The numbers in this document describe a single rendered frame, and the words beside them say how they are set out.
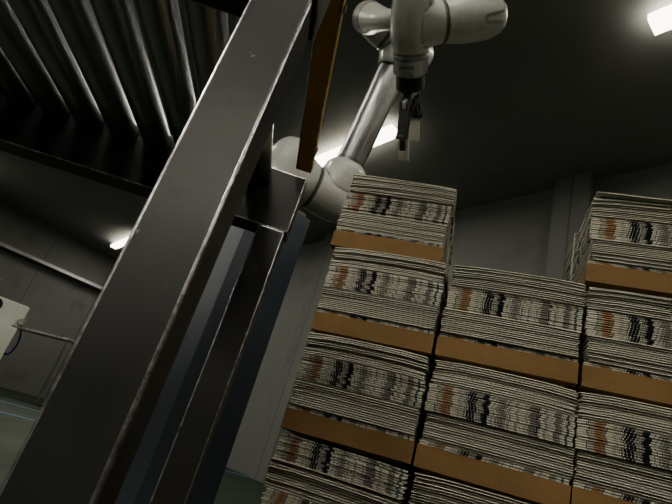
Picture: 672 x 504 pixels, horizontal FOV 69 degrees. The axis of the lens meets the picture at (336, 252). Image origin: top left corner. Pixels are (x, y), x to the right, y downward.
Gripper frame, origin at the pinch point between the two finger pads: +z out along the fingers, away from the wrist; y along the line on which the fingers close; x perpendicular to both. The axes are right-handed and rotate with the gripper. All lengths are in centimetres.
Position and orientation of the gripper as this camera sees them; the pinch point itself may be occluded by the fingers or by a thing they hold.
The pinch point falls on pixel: (408, 147)
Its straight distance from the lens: 143.4
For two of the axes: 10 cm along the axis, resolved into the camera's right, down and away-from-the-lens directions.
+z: 0.7, 8.1, 5.9
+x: 9.4, 1.5, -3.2
